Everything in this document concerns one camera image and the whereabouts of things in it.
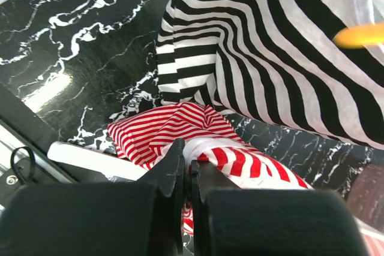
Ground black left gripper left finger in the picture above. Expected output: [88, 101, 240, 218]
[1, 139, 184, 255]

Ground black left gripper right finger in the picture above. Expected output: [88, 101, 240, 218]
[191, 161, 368, 255]

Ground red white striped tank top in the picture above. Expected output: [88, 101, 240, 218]
[108, 103, 383, 255]

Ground yellow plastic hanger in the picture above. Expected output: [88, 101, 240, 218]
[333, 22, 384, 49]

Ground black white striped tank top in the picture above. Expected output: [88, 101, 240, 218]
[156, 0, 383, 149]

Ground white clothes rack base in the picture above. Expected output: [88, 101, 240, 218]
[47, 141, 147, 180]

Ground black marble pattern mat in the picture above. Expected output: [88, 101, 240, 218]
[1, 0, 383, 196]

